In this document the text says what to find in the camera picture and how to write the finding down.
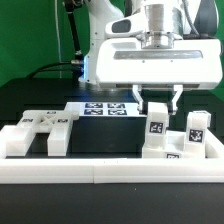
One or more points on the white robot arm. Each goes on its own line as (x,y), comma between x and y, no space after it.
(159,45)

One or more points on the white chair back frame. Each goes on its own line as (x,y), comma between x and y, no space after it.
(56,123)

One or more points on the white marker sheet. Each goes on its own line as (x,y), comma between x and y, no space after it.
(104,109)

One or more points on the white chair seat part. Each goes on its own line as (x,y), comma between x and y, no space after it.
(173,145)

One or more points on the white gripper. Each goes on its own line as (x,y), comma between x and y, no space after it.
(190,64)

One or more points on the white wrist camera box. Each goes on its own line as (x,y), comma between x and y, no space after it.
(125,27)

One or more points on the white U-shaped fence frame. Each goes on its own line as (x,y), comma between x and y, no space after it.
(35,171)

